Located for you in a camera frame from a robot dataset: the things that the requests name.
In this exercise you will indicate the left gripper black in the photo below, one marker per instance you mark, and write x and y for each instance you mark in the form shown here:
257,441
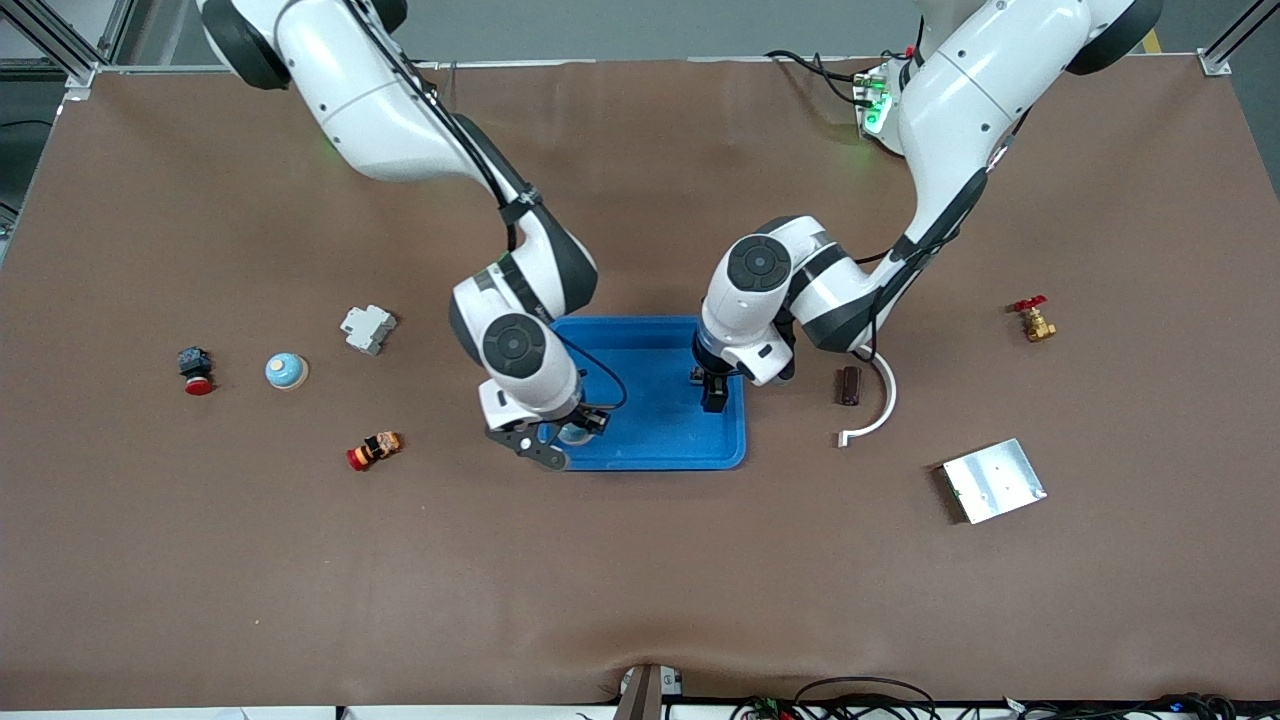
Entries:
714,385

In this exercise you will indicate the blue desk bell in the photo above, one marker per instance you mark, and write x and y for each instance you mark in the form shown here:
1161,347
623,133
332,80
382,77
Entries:
285,371
573,434

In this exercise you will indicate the dark brown rectangular block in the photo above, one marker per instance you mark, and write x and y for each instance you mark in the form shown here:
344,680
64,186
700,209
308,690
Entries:
849,386

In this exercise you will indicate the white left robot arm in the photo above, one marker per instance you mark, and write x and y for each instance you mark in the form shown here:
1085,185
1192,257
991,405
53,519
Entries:
960,90

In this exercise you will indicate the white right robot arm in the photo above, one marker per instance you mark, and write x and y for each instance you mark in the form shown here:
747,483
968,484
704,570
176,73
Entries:
370,100

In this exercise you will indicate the blue plastic tray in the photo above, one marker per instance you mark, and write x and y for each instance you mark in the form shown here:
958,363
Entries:
660,440

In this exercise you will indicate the red button orange yellow body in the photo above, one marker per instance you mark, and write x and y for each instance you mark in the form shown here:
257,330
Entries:
375,450

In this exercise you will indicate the white circuit breaker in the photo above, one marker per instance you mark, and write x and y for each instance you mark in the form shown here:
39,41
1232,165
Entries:
367,328

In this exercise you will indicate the silver metal plate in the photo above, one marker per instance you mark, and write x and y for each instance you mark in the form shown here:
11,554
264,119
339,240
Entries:
995,482

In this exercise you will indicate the red push button black body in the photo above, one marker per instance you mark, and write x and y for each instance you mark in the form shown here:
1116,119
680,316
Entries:
195,365

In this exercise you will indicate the white curved plastic bracket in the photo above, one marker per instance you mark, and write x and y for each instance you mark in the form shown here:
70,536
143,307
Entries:
890,400

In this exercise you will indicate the camera mount post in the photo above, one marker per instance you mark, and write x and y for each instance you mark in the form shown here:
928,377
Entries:
645,695

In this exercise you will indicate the aluminium frame profile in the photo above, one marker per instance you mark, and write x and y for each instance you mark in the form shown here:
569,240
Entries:
85,75
1215,65

